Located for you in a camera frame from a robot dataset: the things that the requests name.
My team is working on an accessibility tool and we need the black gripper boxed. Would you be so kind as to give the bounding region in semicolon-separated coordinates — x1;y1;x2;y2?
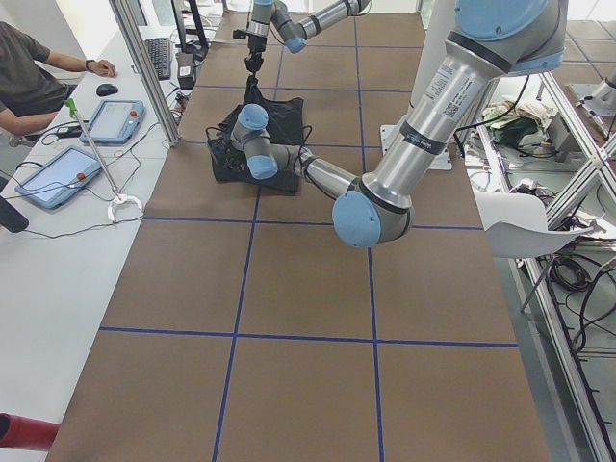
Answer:
244;35;266;73

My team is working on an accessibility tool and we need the black printed t-shirt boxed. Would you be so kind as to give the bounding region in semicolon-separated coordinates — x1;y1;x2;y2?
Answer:
206;75;304;193

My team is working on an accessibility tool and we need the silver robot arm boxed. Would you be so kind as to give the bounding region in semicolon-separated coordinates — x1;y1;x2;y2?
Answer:
230;1;568;247
244;0;372;74

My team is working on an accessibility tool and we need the black keyboard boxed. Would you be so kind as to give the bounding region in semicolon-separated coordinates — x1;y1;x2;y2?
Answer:
143;37;171;81

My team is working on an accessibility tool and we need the black computer mouse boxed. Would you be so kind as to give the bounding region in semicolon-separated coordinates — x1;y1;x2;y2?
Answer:
96;83;119;97

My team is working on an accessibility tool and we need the far blue teach pendant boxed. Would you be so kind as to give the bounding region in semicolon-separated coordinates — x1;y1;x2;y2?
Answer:
88;99;145;145

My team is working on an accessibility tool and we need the blue teach pendant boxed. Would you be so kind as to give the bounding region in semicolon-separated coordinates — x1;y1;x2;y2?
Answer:
88;99;145;145
14;146;101;210

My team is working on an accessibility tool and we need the metal reacher grabber tool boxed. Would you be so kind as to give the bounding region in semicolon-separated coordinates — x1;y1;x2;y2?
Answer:
64;98;143;223

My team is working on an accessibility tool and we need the seated person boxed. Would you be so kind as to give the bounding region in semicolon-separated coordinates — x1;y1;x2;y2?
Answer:
1;22;116;136

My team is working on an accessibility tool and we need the near blue teach pendant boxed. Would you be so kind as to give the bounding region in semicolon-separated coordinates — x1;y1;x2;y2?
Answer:
14;146;101;210

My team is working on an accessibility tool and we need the white chair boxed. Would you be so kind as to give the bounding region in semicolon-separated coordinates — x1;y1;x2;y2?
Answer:
474;191;593;259

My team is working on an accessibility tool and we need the red cylinder object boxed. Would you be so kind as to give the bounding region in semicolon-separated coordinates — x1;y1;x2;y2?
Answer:
1;413;60;451

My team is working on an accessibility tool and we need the aluminium frame post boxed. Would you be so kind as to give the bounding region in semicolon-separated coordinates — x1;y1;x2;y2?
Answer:
109;0;180;147

